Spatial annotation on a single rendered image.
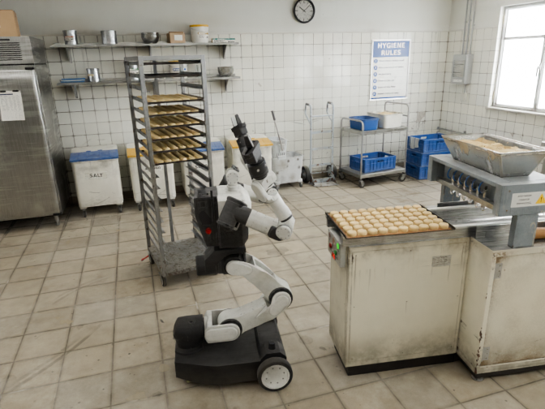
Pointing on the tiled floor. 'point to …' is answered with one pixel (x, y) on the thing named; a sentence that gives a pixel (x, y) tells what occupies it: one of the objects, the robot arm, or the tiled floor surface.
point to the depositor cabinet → (502, 307)
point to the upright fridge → (30, 136)
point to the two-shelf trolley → (382, 149)
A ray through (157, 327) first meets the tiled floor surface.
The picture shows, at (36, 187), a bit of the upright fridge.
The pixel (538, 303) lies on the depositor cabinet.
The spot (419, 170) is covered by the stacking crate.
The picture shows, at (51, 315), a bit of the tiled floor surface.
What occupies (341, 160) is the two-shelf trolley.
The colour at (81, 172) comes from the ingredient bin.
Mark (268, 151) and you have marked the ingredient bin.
